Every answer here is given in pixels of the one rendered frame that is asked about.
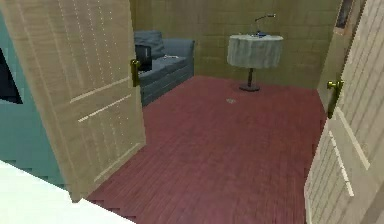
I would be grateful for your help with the round table with grey cloth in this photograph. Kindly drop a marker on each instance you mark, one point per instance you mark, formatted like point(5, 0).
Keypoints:
point(254, 51)

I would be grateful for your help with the dark framed wall picture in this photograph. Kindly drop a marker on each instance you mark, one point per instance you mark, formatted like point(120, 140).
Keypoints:
point(344, 13)

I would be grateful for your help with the blue-grey sofa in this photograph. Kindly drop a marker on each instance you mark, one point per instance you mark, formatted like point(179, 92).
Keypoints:
point(166, 71)

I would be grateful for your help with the grey desk lamp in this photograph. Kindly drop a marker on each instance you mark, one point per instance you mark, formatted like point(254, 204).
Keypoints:
point(263, 20)

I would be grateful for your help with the small blue object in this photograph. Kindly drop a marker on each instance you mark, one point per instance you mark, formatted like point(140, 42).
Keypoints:
point(261, 34)

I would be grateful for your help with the beige panelled room door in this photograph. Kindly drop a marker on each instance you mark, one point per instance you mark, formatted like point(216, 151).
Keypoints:
point(350, 140)
point(76, 83)

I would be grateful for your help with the black box on sofa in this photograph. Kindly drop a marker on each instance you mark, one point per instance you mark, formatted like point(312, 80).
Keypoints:
point(143, 57)

